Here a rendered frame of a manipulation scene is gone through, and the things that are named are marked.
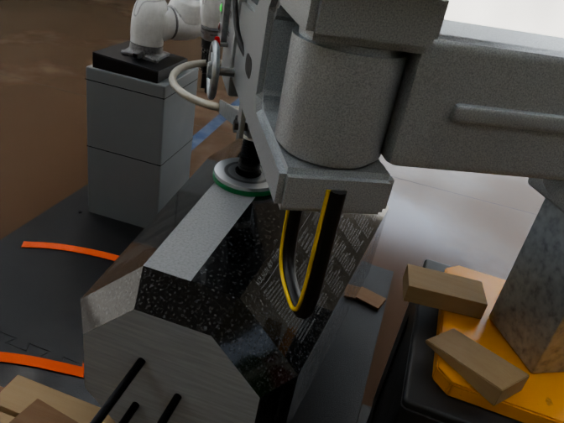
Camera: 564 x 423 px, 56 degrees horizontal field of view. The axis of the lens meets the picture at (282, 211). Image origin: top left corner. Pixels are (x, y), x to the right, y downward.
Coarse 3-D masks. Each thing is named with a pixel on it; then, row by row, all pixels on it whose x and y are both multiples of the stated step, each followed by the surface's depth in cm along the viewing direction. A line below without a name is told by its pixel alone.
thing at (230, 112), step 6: (222, 102) 190; (222, 108) 189; (228, 108) 175; (234, 108) 163; (222, 114) 189; (228, 114) 174; (234, 114) 161; (228, 120) 173; (234, 120) 138; (234, 126) 137; (246, 126) 138; (234, 132) 139; (246, 132) 140
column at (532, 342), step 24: (552, 216) 116; (528, 240) 123; (552, 240) 116; (528, 264) 123; (552, 264) 116; (504, 288) 131; (528, 288) 123; (552, 288) 116; (504, 312) 130; (528, 312) 122; (552, 312) 115; (504, 336) 130; (528, 336) 122; (552, 336) 115; (528, 360) 122; (552, 360) 120
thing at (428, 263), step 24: (432, 264) 161; (408, 312) 164; (432, 312) 141; (408, 336) 143; (432, 336) 133; (408, 360) 126; (432, 360) 125; (384, 384) 175; (408, 384) 118; (432, 384) 119; (360, 408) 203; (384, 408) 152; (408, 408) 114; (432, 408) 113; (456, 408) 114; (480, 408) 115
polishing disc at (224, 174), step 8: (224, 160) 173; (232, 160) 174; (216, 168) 168; (224, 168) 169; (232, 168) 170; (216, 176) 165; (224, 176) 164; (232, 176) 165; (240, 176) 165; (264, 176) 168; (224, 184) 162; (232, 184) 160; (240, 184) 161; (248, 184) 162; (256, 184) 163; (264, 184) 164
